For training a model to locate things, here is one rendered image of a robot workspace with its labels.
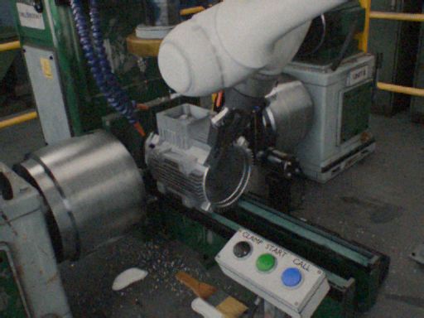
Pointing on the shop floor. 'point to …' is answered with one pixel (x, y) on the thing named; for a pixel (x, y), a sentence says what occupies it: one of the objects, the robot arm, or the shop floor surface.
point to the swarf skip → (8, 34)
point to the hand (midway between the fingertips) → (216, 154)
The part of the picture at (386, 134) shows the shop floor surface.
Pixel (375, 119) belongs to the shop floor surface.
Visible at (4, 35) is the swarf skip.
